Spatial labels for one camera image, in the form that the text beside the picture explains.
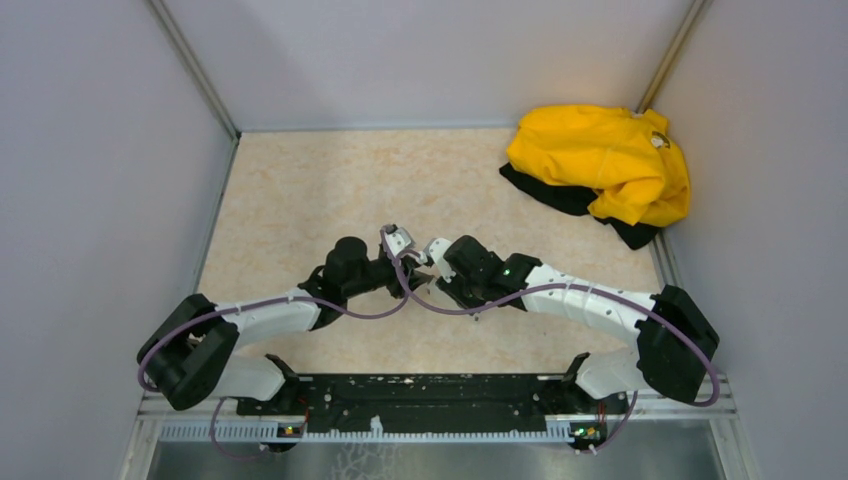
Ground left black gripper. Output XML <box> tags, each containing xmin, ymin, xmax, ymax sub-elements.
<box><xmin>344</xmin><ymin>253</ymin><xmax>431</xmax><ymax>299</ymax></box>

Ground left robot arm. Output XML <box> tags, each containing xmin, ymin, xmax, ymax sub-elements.
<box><xmin>137</xmin><ymin>231</ymin><xmax>431</xmax><ymax>414</ymax></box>

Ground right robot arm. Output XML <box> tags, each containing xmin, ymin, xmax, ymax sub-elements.
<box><xmin>424</xmin><ymin>235</ymin><xmax>720</xmax><ymax>412</ymax></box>

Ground black garment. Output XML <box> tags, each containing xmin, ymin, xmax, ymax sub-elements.
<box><xmin>498</xmin><ymin>162</ymin><xmax>661</xmax><ymax>250</ymax></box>

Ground yellow garment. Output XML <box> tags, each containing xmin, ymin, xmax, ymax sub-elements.
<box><xmin>506</xmin><ymin>105</ymin><xmax>692</xmax><ymax>227</ymax></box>

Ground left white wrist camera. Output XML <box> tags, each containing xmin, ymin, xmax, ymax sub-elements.
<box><xmin>381</xmin><ymin>224</ymin><xmax>415</xmax><ymax>258</ymax></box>

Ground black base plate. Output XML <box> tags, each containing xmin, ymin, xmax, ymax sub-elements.
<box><xmin>236</xmin><ymin>373</ymin><xmax>628</xmax><ymax>434</ymax></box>

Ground aluminium frame rail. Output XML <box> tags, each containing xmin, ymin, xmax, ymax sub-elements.
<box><xmin>137</xmin><ymin>374</ymin><xmax>737</xmax><ymax>448</ymax></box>

